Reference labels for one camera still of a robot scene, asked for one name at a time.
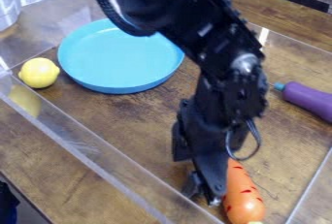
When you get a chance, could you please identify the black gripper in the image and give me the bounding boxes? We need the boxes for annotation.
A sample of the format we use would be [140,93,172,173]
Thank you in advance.
[173,76,270,207]

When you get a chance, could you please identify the orange toy carrot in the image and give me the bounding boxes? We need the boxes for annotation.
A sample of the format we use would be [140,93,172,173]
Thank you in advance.
[224,159,267,224]

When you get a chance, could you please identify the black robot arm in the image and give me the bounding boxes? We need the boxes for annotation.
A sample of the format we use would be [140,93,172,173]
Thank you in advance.
[97,0,270,206]

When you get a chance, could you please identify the clear acrylic barrier walls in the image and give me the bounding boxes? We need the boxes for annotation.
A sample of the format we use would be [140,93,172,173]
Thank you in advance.
[0,5,332,224]

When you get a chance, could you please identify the purple toy eggplant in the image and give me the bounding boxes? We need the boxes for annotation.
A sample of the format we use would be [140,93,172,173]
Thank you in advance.
[274,81,332,124]

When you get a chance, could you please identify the blue round plate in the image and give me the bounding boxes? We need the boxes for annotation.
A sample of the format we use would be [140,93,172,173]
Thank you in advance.
[58,19,187,94]

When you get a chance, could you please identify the yellow toy lemon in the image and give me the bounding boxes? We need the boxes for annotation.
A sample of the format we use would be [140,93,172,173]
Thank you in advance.
[19,57,61,88]

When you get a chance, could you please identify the black cable loop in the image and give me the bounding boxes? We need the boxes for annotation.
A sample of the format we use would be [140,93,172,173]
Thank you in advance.
[225,117,264,162]

